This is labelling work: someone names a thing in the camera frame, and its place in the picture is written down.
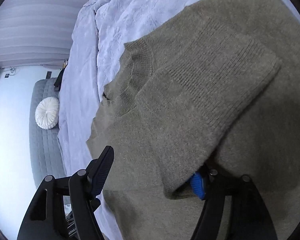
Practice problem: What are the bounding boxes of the olive brown knit sweater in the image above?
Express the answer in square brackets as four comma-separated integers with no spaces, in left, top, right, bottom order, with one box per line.
[87,0,300,239]

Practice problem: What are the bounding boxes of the grey quilted bench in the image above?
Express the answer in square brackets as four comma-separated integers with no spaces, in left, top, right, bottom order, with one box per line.
[29,78,65,187]

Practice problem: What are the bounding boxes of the grey striped window blind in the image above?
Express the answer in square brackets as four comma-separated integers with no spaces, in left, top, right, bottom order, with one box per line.
[0,0,89,68]

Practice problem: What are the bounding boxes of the lavender plush bed blanket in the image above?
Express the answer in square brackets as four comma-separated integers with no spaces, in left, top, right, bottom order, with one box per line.
[58,0,281,240]

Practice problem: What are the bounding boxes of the white round pleated cushion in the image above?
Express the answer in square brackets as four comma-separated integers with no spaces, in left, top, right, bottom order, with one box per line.
[34,96,59,130]

